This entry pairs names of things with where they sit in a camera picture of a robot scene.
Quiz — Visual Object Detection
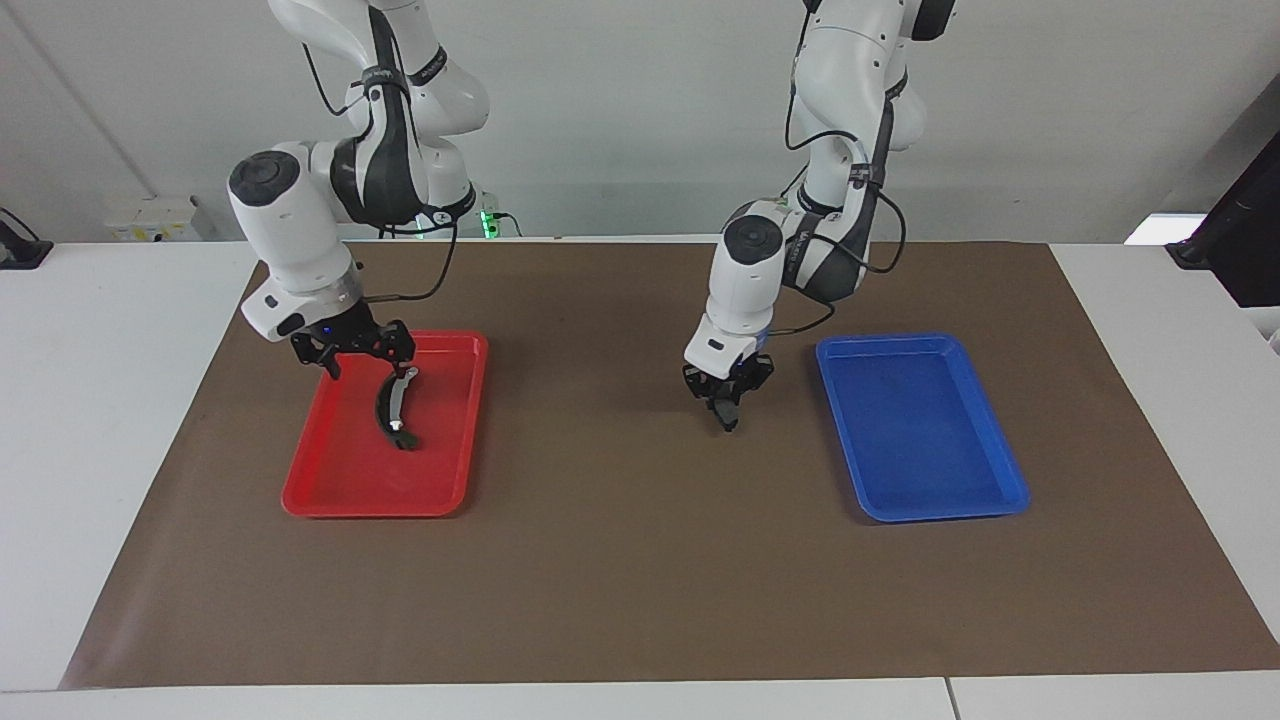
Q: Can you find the white wall socket box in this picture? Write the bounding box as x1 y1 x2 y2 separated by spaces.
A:
104 194 203 244

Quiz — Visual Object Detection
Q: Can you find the green lit power plug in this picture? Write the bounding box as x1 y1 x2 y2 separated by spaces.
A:
477 189 523 240

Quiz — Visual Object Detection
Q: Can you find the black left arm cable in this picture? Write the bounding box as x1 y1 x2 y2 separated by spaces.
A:
770 40 908 339

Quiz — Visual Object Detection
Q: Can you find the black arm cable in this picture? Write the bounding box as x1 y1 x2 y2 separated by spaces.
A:
300 0 463 304
770 40 908 339

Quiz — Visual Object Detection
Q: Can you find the red plastic tray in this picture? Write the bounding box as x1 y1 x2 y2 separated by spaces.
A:
281 330 490 519

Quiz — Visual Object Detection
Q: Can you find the curved silver brake shoe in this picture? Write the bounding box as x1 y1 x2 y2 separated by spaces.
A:
374 366 422 452

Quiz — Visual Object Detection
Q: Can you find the blue plastic tray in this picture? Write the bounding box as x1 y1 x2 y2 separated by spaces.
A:
815 332 1032 524

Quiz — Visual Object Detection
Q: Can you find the brown table mat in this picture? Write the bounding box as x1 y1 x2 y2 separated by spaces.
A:
58 240 1280 691

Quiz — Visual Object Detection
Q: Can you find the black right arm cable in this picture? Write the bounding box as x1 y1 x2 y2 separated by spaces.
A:
300 0 463 304

